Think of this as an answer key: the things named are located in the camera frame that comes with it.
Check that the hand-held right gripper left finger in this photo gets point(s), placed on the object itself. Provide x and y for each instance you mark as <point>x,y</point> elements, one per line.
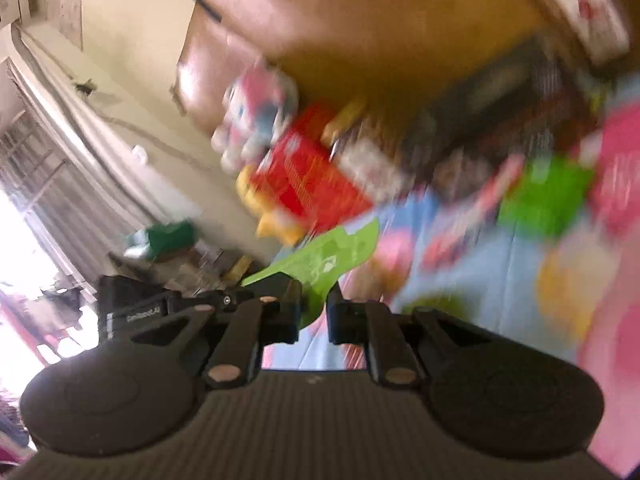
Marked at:
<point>282,310</point>

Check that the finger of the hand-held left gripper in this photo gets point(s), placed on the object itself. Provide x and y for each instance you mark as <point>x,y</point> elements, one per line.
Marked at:
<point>225,300</point>

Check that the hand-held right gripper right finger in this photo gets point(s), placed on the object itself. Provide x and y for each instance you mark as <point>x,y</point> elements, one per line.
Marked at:
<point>342,320</point>

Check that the green snack packet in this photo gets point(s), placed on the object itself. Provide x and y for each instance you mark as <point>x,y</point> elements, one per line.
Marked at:
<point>550,195</point>
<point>340,255</point>

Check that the pink snack box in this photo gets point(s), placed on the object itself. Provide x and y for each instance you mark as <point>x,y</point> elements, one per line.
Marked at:
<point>470,215</point>

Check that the green bag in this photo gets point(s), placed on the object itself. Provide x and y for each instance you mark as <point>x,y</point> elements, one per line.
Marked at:
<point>167,240</point>

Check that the yellow object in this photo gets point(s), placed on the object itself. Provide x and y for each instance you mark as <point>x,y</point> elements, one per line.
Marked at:
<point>272,222</point>

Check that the red gift box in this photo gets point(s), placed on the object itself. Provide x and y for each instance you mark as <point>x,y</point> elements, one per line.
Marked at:
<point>305,180</point>

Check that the printed cartoon pig blanket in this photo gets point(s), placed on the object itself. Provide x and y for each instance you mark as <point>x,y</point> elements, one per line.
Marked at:
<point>505,270</point>

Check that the pink and blue plush toy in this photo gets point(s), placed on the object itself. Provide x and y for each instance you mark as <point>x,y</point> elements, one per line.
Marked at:
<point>255,110</point>

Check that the yellow packet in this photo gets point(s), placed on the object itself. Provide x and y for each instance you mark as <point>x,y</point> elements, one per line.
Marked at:
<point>570,280</point>

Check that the black box with sheep print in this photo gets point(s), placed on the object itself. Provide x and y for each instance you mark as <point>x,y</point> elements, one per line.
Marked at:
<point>480,105</point>

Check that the brown cardboard box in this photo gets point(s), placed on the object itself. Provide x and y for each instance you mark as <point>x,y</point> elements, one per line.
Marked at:
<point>375,25</point>

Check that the black tape strip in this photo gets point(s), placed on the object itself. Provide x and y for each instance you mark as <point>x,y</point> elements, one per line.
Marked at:
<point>202,2</point>

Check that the white window frame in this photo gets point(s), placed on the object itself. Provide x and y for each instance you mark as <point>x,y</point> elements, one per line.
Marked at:
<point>55,90</point>

